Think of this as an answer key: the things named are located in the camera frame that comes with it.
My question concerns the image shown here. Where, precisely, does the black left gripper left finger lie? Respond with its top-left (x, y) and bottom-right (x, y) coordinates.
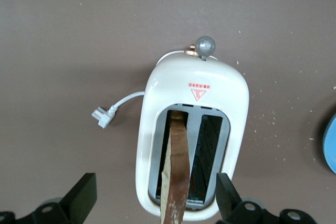
top-left (0, 173), bottom-right (97, 224)

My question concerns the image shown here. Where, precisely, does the white toaster power cord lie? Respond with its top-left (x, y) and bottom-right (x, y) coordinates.
top-left (91, 91), bottom-right (145, 129)

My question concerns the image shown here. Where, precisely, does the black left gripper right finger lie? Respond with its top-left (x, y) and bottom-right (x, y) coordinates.
top-left (215, 173), bottom-right (316, 224)

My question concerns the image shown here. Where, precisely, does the white toaster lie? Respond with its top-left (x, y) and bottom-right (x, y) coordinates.
top-left (135, 36), bottom-right (249, 222)

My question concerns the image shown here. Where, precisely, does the blue plate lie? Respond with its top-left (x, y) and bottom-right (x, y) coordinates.
top-left (322, 112), bottom-right (336, 175)

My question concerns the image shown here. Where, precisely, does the brown bread slice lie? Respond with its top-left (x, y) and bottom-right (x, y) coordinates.
top-left (159, 110), bottom-right (191, 224)

